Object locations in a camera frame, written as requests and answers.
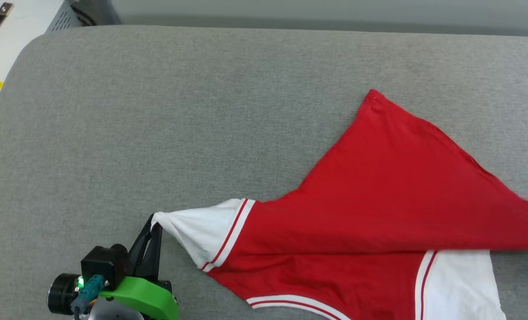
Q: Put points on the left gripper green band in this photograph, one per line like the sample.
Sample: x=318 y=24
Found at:
x=148 y=298

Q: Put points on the red and white garment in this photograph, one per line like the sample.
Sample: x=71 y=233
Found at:
x=379 y=178

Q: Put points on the white grey left arm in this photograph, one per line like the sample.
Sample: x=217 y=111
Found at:
x=112 y=313

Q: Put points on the white equipment box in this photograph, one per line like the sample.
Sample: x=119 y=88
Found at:
x=23 y=26

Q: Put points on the light grey partition panel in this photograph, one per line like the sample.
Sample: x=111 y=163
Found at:
x=335 y=9

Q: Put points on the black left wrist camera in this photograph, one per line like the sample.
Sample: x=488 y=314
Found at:
x=103 y=264

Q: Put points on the teal left camera connector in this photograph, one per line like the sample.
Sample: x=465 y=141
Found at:
x=88 y=291

